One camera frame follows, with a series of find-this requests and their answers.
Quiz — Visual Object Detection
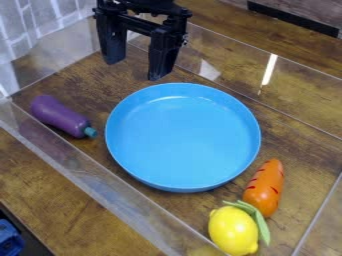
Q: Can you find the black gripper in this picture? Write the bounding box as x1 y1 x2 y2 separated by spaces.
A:
94 0 192 81

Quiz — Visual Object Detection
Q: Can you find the blue round plate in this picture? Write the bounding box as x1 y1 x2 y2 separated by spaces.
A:
106 83 262 193

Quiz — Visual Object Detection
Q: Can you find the orange toy carrot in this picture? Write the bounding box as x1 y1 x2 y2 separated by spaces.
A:
221 158 286 248

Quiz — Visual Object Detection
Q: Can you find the purple toy eggplant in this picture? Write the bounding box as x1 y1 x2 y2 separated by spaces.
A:
31 95 98 138

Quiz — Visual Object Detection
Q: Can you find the yellow toy lemon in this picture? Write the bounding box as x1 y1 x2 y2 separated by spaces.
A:
208 206 259 256

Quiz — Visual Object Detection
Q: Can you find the blue object at corner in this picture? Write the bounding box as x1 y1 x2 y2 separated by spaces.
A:
0 219 24 256

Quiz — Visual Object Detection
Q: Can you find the clear acrylic enclosure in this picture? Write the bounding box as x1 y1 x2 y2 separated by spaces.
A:
0 0 342 256

